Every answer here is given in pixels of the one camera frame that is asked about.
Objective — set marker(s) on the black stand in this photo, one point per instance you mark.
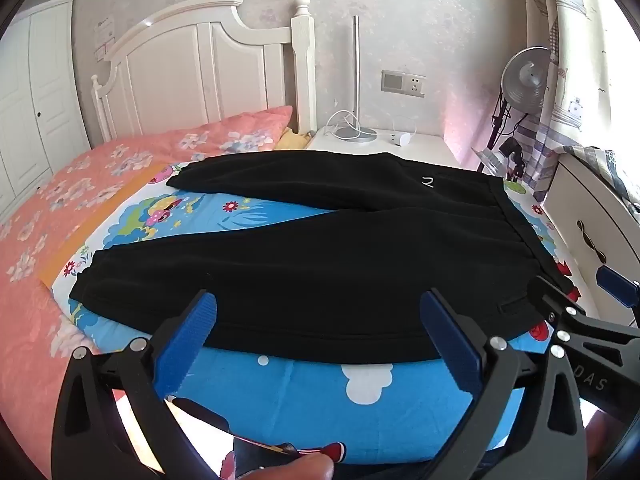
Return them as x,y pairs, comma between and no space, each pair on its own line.
500,120

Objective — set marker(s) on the blue cartoon printed blanket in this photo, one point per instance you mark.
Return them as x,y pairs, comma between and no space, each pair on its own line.
300,390

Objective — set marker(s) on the white drawer cabinet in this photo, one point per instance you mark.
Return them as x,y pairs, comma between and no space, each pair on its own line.
590,215

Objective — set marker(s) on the white nightstand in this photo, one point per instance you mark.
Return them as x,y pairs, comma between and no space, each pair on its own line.
430,149

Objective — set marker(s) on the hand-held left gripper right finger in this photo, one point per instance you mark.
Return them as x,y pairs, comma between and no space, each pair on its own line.
450,340

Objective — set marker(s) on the white wardrobe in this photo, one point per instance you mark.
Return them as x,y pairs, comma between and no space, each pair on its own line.
45,85

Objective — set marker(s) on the plaid cloth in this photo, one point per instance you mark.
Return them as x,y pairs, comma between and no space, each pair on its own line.
610,166

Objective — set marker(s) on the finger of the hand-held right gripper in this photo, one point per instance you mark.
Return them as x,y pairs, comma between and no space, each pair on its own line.
617,286
560,305

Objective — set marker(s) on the pink floral quilt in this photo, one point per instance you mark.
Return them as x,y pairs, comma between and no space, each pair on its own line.
50,210

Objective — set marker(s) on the white wooden headboard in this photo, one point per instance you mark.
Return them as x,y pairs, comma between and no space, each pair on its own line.
200,85

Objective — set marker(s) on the silver desk lamp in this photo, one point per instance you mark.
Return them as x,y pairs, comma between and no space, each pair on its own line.
356,85

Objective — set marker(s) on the white plug adapter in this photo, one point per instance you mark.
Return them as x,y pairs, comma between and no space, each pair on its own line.
404,139

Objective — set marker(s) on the black pants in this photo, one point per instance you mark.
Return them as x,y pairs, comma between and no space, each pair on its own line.
300,270

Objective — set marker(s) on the printed curtain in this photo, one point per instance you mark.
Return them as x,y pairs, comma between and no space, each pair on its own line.
575,35

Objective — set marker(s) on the person's left hand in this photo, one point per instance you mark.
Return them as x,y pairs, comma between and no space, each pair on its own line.
300,467

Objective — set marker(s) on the round metal clip lamp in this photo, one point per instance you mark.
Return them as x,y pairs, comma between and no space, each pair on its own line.
525,80

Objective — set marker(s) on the clear plastic object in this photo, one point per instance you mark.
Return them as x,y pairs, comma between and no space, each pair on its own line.
490,160

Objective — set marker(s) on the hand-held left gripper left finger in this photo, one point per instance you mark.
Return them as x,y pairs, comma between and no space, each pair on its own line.
187,345

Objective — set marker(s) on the grey wall socket panel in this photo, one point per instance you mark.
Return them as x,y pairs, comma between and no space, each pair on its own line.
402,83

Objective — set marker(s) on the wall sticker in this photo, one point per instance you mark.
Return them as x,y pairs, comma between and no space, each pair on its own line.
105,35

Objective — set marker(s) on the yellow pillow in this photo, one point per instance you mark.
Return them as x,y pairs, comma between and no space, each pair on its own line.
292,140

